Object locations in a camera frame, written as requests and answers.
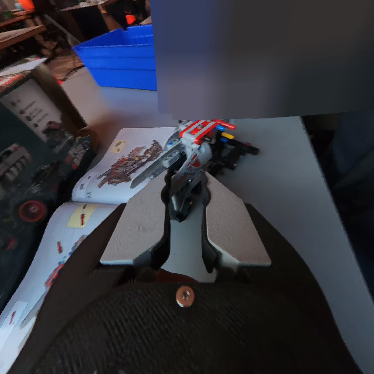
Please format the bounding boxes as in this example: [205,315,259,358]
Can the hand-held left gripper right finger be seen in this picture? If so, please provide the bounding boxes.
[202,172,272,274]

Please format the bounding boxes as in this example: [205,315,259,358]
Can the wooden desks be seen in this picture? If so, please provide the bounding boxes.
[0,8,48,51]

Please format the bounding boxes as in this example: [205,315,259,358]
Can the person's dark navy jacket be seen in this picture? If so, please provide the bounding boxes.
[301,111,374,322]

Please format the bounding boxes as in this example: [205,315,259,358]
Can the dark lego set box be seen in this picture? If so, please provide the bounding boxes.
[0,57,99,311]

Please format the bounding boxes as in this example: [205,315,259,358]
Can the blue plastic bin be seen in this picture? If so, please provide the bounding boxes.
[72,24,158,92]

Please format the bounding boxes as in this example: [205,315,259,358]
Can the open lego instruction booklet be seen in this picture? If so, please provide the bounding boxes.
[0,127,182,352]

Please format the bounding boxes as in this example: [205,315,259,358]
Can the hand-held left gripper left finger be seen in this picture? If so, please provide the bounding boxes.
[99,172,172,271]

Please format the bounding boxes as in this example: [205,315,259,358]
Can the person's left hand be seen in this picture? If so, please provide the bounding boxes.
[157,269,200,284]

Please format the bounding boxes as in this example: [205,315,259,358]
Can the grey and red lego model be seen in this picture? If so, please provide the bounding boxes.
[130,118,260,223]

